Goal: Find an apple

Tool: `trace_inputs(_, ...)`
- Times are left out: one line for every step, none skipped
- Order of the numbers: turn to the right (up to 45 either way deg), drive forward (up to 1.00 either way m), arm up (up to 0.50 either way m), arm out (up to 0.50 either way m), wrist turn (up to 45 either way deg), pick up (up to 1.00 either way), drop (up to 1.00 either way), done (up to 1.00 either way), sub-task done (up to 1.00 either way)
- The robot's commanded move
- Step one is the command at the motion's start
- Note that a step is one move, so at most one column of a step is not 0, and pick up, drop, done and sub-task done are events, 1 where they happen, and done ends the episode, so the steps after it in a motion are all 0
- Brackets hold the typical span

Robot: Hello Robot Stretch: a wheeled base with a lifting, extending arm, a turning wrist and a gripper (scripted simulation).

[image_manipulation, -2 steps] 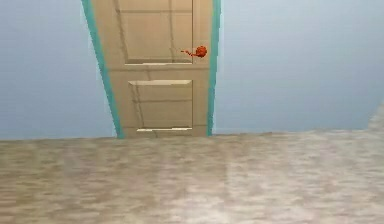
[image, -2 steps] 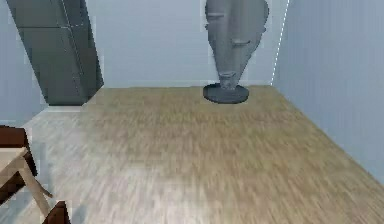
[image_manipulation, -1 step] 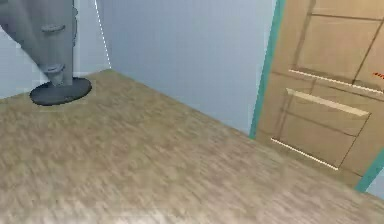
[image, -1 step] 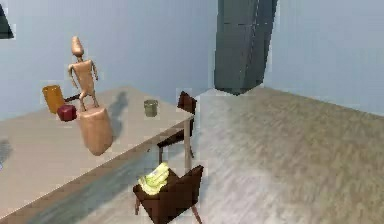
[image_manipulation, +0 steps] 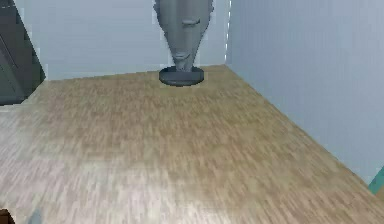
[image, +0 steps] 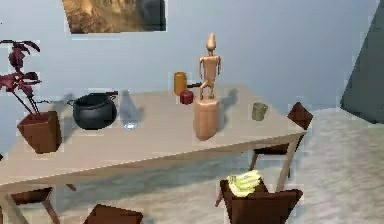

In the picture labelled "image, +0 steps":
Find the framed brown landscape picture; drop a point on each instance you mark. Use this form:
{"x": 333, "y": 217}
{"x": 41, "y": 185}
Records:
{"x": 113, "y": 15}

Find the yellow green folded cloth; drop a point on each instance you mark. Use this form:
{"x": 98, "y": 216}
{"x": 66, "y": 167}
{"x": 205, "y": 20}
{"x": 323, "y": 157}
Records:
{"x": 245, "y": 183}

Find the olive green cup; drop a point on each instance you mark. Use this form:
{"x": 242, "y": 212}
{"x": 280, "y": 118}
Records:
{"x": 259, "y": 111}

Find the beige wooden table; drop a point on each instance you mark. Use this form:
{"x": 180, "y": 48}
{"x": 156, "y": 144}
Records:
{"x": 150, "y": 140}

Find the wooden figure statue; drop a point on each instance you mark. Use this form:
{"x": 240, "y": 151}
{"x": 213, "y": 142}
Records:
{"x": 207, "y": 100}

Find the brown wooden chair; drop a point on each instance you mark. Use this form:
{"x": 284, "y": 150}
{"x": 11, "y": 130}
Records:
{"x": 113, "y": 216}
{"x": 298, "y": 116}
{"x": 33, "y": 198}
{"x": 263, "y": 205}

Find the brown square plant pot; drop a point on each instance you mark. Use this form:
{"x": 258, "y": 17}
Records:
{"x": 40, "y": 131}

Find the black round cooking pot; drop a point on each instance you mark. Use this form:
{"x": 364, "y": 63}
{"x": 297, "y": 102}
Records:
{"x": 94, "y": 111}

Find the amber yellow cup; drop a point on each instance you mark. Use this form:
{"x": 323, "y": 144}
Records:
{"x": 180, "y": 82}

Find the dark red apple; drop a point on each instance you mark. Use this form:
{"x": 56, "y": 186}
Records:
{"x": 186, "y": 97}

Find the clear glass bottle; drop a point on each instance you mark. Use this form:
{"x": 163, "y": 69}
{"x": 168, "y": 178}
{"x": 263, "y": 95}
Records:
{"x": 128, "y": 111}

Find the dark red house plant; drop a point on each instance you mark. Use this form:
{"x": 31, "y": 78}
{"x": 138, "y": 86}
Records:
{"x": 20, "y": 80}

